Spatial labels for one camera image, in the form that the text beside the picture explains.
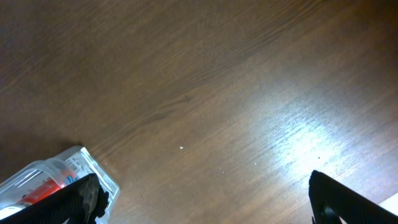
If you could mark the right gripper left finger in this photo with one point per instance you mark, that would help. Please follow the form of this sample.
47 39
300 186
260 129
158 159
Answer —
81 202

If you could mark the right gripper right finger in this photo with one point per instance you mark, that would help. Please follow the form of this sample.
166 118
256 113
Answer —
333 202

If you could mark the orange tube white cap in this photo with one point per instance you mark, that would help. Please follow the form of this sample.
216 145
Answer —
48 188

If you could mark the clear plastic container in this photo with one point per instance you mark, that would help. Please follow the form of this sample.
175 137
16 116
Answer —
76 159

